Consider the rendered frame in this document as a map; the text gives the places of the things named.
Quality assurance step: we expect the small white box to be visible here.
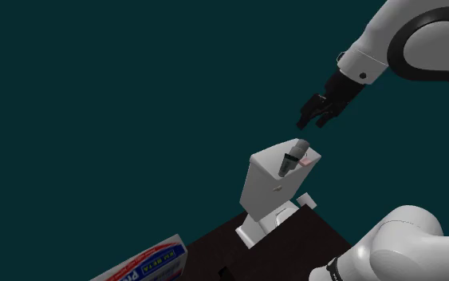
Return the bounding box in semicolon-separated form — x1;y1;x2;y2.
296;192;318;210

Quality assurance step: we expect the white toilet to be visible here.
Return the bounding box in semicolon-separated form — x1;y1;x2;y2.
234;137;322;249

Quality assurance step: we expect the white red blue printed box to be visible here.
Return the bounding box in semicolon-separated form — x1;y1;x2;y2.
89;233;189;281

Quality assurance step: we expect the dark robot stand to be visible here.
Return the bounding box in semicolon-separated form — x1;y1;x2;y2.
177;204;353;281

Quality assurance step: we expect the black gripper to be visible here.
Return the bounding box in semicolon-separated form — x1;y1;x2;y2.
295;69;366;131

